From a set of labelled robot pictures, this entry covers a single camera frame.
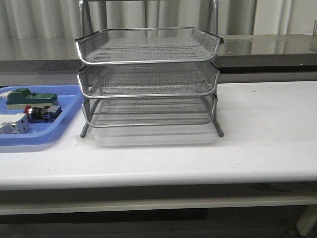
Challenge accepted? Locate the white table leg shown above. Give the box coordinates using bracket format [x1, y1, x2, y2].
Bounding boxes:
[296, 205, 317, 237]

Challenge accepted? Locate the blue plastic tray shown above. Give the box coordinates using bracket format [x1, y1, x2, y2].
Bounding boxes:
[0, 84, 84, 146]

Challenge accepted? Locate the white circuit breaker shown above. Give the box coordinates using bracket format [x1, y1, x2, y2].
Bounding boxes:
[0, 114, 29, 134]

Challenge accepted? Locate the red emergency stop button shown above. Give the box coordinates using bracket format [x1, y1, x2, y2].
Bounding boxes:
[24, 105, 62, 122]

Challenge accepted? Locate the clear tape patch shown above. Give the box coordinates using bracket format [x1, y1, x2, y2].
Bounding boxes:
[74, 134, 95, 147]

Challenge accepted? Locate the dark back counter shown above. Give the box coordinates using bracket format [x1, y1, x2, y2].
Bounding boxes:
[0, 34, 317, 73]

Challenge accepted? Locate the green terminal block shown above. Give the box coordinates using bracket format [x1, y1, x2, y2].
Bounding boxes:
[6, 88, 58, 109]

